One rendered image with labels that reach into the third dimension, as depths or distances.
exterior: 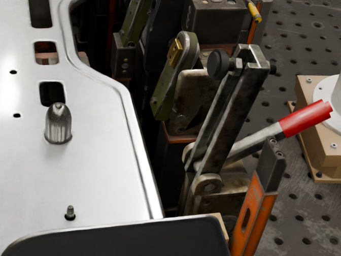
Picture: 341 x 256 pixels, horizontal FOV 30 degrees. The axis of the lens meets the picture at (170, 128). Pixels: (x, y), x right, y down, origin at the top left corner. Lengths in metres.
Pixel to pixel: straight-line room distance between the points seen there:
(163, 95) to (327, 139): 0.46
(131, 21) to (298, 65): 0.64
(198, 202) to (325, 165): 0.55
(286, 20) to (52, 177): 1.01
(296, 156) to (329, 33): 0.46
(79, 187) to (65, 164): 0.04
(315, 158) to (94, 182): 0.59
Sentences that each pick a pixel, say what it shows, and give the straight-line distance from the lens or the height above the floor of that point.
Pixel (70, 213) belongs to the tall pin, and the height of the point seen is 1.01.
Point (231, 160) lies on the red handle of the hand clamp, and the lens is 0.68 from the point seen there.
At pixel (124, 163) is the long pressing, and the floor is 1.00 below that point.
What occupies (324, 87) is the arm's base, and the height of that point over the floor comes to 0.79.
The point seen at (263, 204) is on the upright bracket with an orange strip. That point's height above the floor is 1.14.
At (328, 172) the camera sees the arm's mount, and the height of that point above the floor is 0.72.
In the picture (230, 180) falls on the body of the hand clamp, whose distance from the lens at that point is 0.70.
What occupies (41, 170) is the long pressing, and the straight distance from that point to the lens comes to 0.75.
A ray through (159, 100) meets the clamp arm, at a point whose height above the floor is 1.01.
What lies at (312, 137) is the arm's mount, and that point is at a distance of 1.24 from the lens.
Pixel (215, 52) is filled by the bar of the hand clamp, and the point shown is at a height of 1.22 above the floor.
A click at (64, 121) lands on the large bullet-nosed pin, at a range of 0.76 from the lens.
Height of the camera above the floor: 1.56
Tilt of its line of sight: 43 degrees down
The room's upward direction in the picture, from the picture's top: 11 degrees clockwise
